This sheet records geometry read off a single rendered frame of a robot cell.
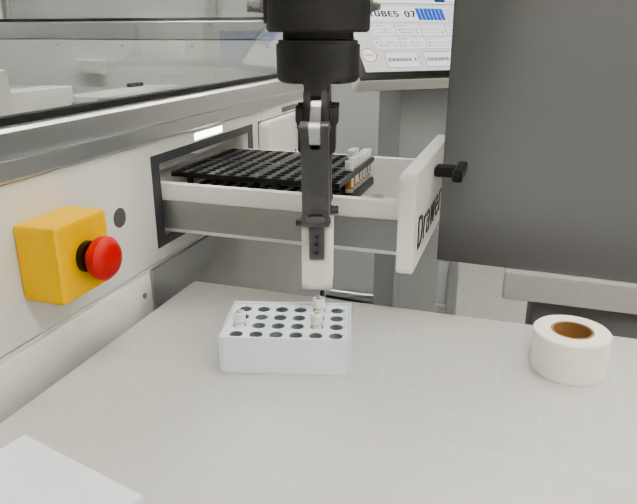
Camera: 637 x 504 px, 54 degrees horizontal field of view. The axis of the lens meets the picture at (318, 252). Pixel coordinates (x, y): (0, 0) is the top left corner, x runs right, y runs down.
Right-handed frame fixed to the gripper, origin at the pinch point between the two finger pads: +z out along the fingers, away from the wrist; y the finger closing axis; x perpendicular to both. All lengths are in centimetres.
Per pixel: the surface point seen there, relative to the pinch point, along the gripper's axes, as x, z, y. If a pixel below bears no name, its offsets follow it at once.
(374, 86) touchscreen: 8, -8, -96
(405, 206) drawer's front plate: 8.9, -3.6, -4.4
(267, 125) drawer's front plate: -10.4, -6.5, -42.4
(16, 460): -20.4, 8.2, 22.7
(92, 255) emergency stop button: -19.0, -2.5, 9.1
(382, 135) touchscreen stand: 12, 7, -118
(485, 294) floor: 62, 86, -192
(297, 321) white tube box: -1.9, 6.4, 2.8
